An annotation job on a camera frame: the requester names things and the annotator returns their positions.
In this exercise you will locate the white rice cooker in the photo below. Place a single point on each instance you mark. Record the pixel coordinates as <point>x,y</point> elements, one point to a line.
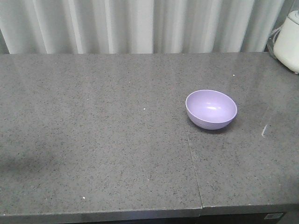
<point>286,46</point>

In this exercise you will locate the white curtain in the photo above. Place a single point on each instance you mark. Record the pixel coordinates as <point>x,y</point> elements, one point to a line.
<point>138,26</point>

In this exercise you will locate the lilac plastic bowl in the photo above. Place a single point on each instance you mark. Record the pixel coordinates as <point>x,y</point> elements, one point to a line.
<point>210,110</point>

